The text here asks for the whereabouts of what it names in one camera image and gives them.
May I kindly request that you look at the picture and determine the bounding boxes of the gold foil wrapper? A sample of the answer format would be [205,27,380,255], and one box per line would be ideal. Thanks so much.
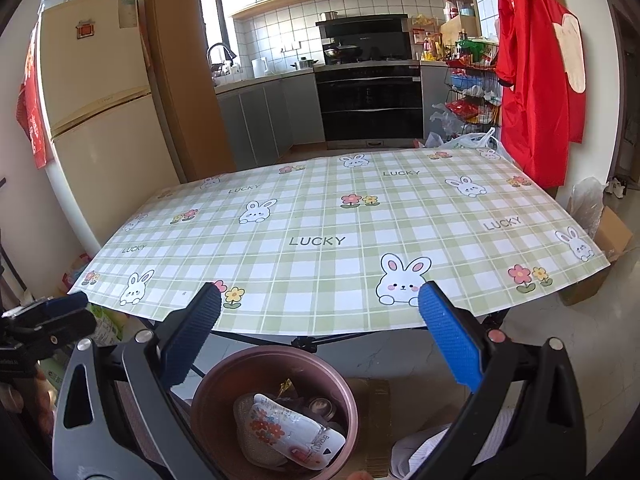
[278,379,297,398]

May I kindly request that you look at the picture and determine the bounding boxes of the white printed label wrapper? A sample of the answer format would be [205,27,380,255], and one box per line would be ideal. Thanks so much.
[248,393,346,471]

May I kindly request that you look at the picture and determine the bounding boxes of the grey oval foil lid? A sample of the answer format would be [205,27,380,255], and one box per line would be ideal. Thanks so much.
[233,393,288,470]

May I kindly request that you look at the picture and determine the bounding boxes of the pink trash bin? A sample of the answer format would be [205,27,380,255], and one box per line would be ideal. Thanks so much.
[190,346,359,479]

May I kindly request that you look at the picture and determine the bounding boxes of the person's left hand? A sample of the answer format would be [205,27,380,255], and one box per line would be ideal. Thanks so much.
[1,366,54,437]

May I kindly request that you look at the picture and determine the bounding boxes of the flat cardboard under bin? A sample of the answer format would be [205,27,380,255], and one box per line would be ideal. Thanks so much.
[337,378,393,479]

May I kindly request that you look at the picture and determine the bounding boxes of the cream refrigerator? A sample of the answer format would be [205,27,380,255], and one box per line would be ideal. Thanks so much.
[35,0,179,255]

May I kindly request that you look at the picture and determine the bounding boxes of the green plaid bunny tablecloth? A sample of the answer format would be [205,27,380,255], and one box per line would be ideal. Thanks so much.
[75,148,594,336]

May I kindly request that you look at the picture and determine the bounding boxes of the cardboard box on floor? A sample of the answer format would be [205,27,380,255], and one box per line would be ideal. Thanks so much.
[560,206,632,307]

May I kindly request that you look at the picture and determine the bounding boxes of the red cloth on fridge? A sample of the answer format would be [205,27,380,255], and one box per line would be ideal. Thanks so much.
[16,26,49,169]

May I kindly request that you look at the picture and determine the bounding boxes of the white shopping bag on floor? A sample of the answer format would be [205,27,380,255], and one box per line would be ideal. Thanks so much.
[424,127,501,151]

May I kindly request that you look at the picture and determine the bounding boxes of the grey lower cabinets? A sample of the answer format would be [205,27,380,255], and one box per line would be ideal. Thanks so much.
[216,70,328,170]

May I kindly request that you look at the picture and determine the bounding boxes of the black oven stove unit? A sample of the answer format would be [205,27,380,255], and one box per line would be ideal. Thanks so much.
[314,64,423,148]

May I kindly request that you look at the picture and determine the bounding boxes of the white electric kettle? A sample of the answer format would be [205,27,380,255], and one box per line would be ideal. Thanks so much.
[252,58,270,78]

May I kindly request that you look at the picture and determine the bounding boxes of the steel cooking pot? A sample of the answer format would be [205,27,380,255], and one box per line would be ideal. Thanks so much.
[292,58,318,70]

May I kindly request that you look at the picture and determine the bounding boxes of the red hanging apron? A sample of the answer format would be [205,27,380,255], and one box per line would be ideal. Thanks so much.
[496,0,587,188]

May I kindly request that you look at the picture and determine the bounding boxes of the black range hood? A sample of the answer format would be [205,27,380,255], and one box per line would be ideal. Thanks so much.
[316,14,412,65]

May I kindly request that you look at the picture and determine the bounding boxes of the wire storage rack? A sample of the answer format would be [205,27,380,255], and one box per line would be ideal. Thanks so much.
[445,34,502,131]

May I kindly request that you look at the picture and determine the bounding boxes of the wooden door frame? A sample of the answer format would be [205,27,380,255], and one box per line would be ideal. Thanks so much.
[144,0,235,182]

